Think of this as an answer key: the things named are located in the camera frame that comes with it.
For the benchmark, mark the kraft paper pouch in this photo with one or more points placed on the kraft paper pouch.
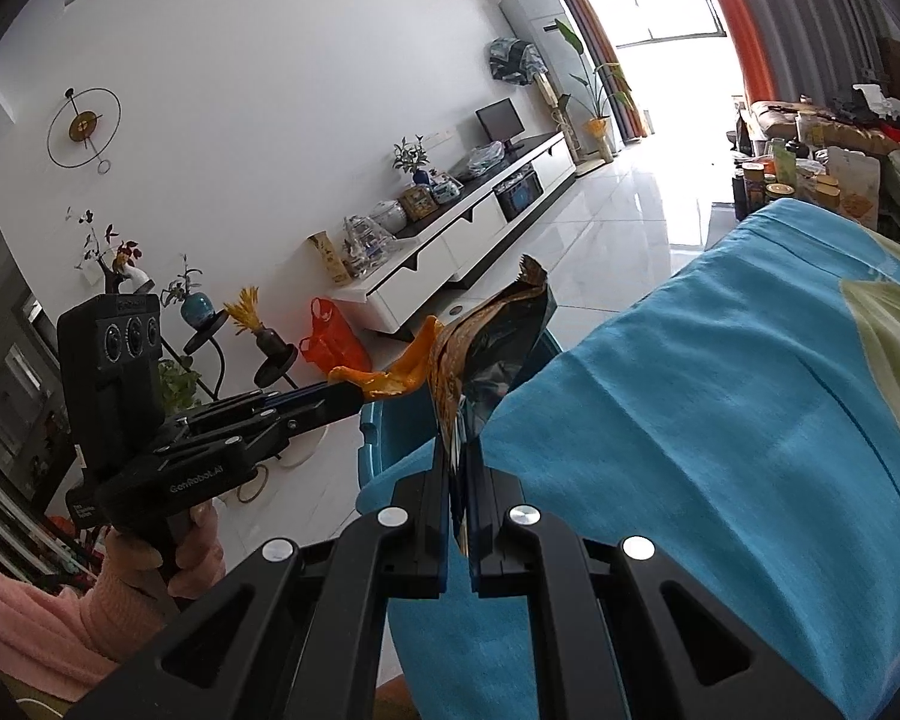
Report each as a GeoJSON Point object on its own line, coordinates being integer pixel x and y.
{"type": "Point", "coordinates": [855, 191]}

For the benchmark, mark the white standing air conditioner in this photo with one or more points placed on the white standing air conditioner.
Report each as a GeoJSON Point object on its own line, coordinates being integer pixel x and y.
{"type": "Point", "coordinates": [536, 22]}

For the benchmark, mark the clear plastic bag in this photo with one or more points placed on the clear plastic bag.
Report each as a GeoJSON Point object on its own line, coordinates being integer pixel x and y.
{"type": "Point", "coordinates": [367, 247]}

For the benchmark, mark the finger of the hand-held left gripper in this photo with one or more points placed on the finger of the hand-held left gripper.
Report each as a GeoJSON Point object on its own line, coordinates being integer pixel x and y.
{"type": "Point", "coordinates": [315, 412]}
{"type": "Point", "coordinates": [247, 406]}

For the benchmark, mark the white ceramic jar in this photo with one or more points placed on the white ceramic jar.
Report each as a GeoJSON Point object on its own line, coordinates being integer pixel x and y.
{"type": "Point", "coordinates": [388, 216]}

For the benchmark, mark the white bathroom scale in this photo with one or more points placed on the white bathroom scale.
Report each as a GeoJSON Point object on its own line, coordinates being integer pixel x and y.
{"type": "Point", "coordinates": [456, 309]}

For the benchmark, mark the person's left hand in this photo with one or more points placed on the person's left hand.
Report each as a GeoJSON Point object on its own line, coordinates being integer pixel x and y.
{"type": "Point", "coordinates": [202, 555]}

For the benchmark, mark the plastic wrapped tray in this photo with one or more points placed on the plastic wrapped tray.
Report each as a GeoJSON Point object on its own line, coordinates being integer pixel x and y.
{"type": "Point", "coordinates": [481, 161]}

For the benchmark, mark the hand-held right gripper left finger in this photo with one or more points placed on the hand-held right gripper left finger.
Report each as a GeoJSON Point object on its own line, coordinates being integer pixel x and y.
{"type": "Point", "coordinates": [443, 525]}

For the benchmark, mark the green trailing plant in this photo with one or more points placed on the green trailing plant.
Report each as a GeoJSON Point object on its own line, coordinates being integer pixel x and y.
{"type": "Point", "coordinates": [176, 386]}

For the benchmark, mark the tall leafy plant yellow pot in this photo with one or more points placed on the tall leafy plant yellow pot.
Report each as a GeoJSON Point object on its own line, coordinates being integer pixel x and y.
{"type": "Point", "coordinates": [598, 139]}

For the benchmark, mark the teal plastic bin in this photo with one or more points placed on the teal plastic bin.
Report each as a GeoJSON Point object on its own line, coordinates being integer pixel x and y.
{"type": "Point", "coordinates": [379, 442]}

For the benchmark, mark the black tiered plant stand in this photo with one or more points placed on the black tiered plant stand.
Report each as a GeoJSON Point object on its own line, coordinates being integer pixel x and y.
{"type": "Point", "coordinates": [210, 360]}

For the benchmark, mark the white vase red flowers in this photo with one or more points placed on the white vase red flowers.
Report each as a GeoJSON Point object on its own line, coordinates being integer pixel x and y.
{"type": "Point", "coordinates": [131, 270]}

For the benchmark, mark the white TV cabinet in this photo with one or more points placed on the white TV cabinet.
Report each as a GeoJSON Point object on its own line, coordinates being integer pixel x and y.
{"type": "Point", "coordinates": [420, 262]}

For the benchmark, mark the group of jars and packets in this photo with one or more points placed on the group of jars and packets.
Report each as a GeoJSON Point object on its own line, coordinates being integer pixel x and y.
{"type": "Point", "coordinates": [780, 180]}

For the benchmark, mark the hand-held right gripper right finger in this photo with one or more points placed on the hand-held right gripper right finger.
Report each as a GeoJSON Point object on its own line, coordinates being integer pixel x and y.
{"type": "Point", "coordinates": [474, 532]}

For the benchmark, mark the brown sofa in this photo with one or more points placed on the brown sofa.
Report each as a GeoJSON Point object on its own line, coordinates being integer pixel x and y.
{"type": "Point", "coordinates": [776, 116]}

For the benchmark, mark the dark vase yellow flowers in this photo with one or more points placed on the dark vase yellow flowers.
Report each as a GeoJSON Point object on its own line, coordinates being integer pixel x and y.
{"type": "Point", "coordinates": [268, 341]}

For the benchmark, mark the tall gold floor ornament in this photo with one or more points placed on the tall gold floor ornament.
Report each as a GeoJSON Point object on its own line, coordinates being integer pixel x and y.
{"type": "Point", "coordinates": [559, 116]}

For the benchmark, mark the blue patterned cloth bundle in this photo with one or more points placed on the blue patterned cloth bundle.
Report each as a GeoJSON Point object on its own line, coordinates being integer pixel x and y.
{"type": "Point", "coordinates": [514, 61]}

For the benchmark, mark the orange fruit peel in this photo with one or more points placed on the orange fruit peel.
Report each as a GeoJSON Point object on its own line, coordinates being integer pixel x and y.
{"type": "Point", "coordinates": [390, 382]}

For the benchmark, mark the dark printed snack bag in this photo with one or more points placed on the dark printed snack bag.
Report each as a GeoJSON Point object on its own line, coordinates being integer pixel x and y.
{"type": "Point", "coordinates": [487, 360]}

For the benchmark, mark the grey orange striped curtain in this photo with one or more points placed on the grey orange striped curtain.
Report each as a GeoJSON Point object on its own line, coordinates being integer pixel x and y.
{"type": "Point", "coordinates": [600, 37]}

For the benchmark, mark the black appliance with blue display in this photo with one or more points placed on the black appliance with blue display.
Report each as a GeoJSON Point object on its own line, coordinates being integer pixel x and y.
{"type": "Point", "coordinates": [520, 195]}

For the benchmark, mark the white wall sockets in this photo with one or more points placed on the white wall sockets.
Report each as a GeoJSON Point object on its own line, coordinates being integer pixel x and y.
{"type": "Point", "coordinates": [439, 137]}

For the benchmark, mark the black monitor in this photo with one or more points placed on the black monitor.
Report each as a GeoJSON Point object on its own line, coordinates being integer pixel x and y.
{"type": "Point", "coordinates": [498, 121]}

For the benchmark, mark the metal drying rack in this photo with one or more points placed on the metal drying rack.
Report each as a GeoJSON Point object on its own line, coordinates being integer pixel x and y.
{"type": "Point", "coordinates": [15, 525]}

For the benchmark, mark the yellow carton box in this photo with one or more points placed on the yellow carton box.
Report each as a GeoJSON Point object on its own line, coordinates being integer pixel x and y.
{"type": "Point", "coordinates": [330, 259]}

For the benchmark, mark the blue towel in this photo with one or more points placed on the blue towel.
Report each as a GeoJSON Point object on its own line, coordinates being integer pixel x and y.
{"type": "Point", "coordinates": [682, 420]}

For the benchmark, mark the dark glass coffee table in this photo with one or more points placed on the dark glass coffee table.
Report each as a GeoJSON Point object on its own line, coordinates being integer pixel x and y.
{"type": "Point", "coordinates": [724, 225]}

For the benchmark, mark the bonsai in blue pot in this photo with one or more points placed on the bonsai in blue pot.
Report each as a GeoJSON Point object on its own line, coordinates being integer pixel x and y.
{"type": "Point", "coordinates": [412, 161]}

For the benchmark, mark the blue vase with plant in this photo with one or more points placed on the blue vase with plant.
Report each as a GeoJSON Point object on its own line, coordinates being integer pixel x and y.
{"type": "Point", "coordinates": [195, 309]}

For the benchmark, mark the blue white porcelain pot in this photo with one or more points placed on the blue white porcelain pot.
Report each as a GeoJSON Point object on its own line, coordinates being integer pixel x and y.
{"type": "Point", "coordinates": [445, 189]}

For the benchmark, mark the balcony window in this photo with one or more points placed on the balcony window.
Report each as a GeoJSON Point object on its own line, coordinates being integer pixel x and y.
{"type": "Point", "coordinates": [645, 4]}

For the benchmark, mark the person's left forearm pink sleeve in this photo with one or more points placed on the person's left forearm pink sleeve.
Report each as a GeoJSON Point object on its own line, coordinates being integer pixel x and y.
{"type": "Point", "coordinates": [37, 615]}

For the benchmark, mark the orange plastic bag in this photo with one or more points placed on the orange plastic bag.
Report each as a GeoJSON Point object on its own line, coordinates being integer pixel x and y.
{"type": "Point", "coordinates": [334, 345]}

